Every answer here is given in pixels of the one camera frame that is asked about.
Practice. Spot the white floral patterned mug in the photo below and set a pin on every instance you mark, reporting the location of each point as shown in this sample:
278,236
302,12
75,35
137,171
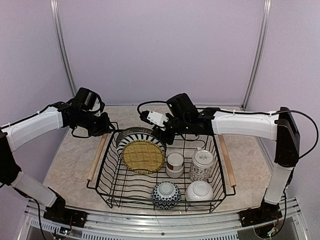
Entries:
201,167

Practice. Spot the yellow woven bamboo tray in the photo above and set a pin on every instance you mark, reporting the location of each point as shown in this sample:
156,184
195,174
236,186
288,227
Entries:
143,157

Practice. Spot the wooden rack handle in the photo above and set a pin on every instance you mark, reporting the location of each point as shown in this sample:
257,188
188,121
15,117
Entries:
96,158
228,165

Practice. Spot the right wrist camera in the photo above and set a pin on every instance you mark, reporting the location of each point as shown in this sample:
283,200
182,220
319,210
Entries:
154,118

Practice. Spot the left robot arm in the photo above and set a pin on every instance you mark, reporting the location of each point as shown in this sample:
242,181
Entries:
85,110

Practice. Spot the left wooden rack handle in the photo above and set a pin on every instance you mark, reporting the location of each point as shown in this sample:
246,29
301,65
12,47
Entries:
96,158

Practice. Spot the right wooden rack handle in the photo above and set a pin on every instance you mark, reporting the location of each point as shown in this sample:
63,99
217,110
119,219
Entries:
228,165

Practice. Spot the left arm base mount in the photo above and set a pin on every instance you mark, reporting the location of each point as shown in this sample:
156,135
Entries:
66,216

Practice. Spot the white brown ceramic cup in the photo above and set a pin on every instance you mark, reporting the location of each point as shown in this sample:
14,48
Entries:
174,165

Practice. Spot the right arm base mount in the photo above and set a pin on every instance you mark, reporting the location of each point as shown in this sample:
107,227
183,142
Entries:
259,215

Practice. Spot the aluminium corner post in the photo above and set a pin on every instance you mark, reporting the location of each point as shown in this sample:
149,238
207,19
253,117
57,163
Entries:
258,52
55,11

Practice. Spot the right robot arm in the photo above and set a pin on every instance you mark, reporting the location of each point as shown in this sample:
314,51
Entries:
278,126

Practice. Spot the blue white patterned bowl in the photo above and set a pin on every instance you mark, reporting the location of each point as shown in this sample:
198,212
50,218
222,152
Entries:
165,195

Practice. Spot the right aluminium corner post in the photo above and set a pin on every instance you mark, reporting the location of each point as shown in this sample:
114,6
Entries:
258,52

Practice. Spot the left aluminium corner post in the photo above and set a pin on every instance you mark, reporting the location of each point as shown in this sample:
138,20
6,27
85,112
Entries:
55,11

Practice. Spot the aluminium front rail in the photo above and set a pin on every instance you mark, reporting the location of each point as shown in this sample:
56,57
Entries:
120,224

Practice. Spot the black wire dish rack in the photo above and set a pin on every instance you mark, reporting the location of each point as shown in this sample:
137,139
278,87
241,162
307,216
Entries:
121,187

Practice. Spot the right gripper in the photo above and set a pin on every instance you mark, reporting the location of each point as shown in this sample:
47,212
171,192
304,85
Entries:
168,139

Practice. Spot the black white striped plate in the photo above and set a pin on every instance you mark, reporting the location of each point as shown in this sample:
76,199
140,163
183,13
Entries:
131,134

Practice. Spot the plain white bowl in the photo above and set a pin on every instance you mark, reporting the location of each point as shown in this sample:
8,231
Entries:
199,191

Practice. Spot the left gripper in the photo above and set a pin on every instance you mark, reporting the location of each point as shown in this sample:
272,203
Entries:
104,127

